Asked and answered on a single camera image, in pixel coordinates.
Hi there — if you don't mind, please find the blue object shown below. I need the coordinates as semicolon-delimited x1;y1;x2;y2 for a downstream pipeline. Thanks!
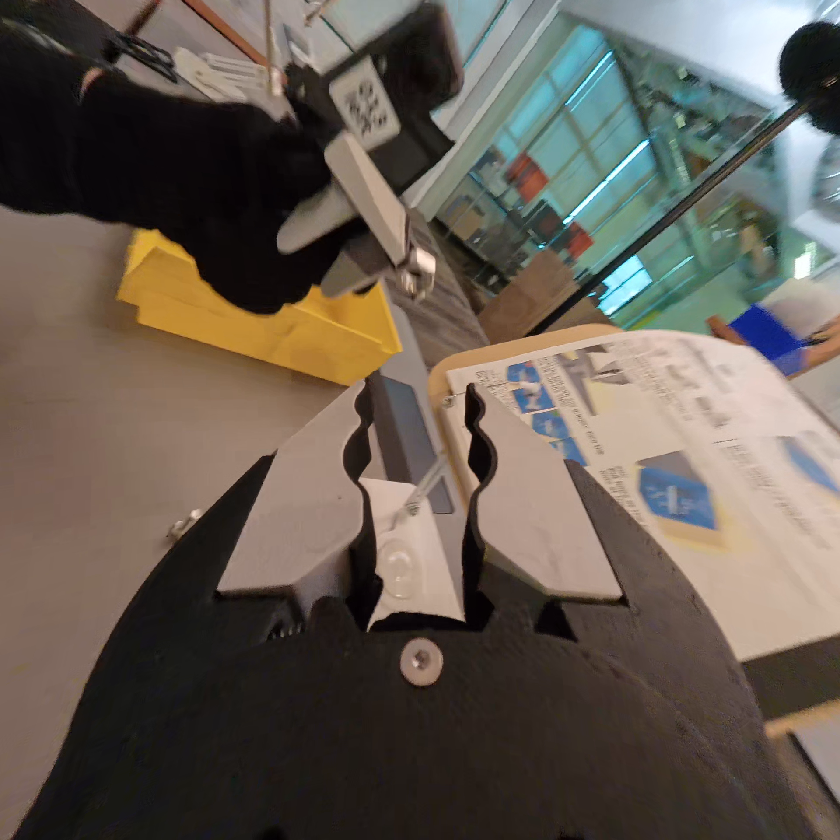
725;303;818;376

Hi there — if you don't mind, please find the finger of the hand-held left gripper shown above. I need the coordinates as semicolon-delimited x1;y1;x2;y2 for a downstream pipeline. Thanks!
320;230;398;299
325;130;414;268

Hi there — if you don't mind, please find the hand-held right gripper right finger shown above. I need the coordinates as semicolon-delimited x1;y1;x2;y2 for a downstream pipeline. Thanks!
461;382;624;632

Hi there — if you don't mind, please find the printed instruction sheet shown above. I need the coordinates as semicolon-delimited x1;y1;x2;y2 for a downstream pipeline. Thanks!
446;330;840;664

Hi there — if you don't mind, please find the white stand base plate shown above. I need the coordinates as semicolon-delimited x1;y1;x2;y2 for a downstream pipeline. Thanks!
360;476;468;632

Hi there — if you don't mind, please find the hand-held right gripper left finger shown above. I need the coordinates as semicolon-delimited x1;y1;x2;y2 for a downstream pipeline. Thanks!
217;379;385;621

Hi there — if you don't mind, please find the yellow plastic bin with divider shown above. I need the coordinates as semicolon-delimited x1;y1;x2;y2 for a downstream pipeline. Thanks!
117;228;404;387

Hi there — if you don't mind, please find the black stand pole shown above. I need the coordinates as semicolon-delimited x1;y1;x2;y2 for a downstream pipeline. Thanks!
528;92;818;336

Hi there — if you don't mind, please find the black fuzzy microphone cover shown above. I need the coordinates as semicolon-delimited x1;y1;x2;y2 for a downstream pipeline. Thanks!
777;21;840;137

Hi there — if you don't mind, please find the wooden instruction board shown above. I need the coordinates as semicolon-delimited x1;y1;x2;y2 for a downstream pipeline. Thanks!
427;325;840;739

